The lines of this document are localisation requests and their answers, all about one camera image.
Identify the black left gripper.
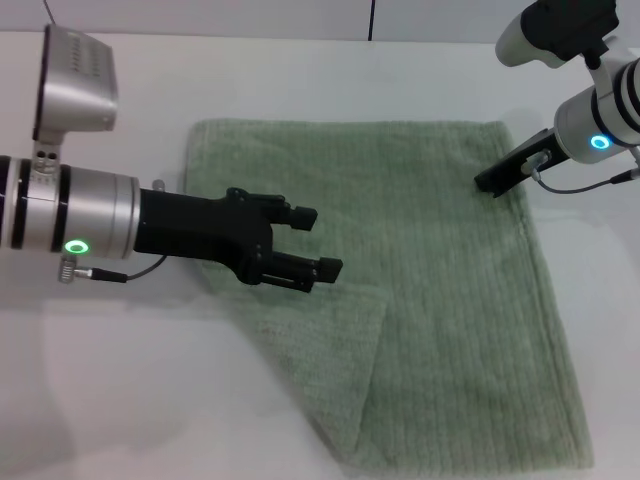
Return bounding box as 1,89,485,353
132,187,344,294

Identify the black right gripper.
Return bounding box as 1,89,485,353
474,128,569,199

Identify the green terry towel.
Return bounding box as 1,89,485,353
182,118,596,471

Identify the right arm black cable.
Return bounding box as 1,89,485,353
522,149,640,194

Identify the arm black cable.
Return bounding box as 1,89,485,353
59,254,169,285
522,149,640,194

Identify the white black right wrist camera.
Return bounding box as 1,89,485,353
494,0,621,70

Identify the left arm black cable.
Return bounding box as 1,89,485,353
59,254,169,285

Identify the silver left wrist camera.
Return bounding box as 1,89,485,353
31,23,120,176

